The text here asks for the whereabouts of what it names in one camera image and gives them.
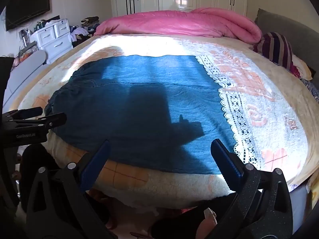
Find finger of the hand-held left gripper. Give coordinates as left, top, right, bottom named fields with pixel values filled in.
left=2, top=113, right=67, bottom=131
left=2, top=107, right=43, bottom=120

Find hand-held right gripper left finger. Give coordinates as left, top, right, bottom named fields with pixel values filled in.
left=26, top=140, right=117, bottom=239

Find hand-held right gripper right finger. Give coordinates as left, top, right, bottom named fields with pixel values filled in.
left=211, top=139, right=293, bottom=239

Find blue pants with lace hem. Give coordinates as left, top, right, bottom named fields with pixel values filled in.
left=44, top=54, right=262, bottom=175

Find cream floral printed blanket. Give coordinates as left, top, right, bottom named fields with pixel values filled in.
left=19, top=33, right=316, bottom=210

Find white drawer cabinet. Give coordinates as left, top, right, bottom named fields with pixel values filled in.
left=30, top=19, right=74, bottom=64

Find pile of clothes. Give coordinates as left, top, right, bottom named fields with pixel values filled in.
left=69, top=16, right=100, bottom=48

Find dark patterned cloth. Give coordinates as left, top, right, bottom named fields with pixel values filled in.
left=300, top=78, right=319, bottom=104

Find cream pillow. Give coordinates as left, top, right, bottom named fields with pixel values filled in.
left=291, top=54, right=312, bottom=81

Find striped purple pillow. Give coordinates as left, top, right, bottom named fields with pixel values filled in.
left=253, top=32, right=301, bottom=77

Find grey headboard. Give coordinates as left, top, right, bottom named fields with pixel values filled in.
left=254, top=8, right=319, bottom=85

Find pink comforter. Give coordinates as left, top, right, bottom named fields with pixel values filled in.
left=93, top=7, right=263, bottom=44

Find black wall television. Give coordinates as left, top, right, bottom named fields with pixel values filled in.
left=5, top=0, right=51, bottom=31

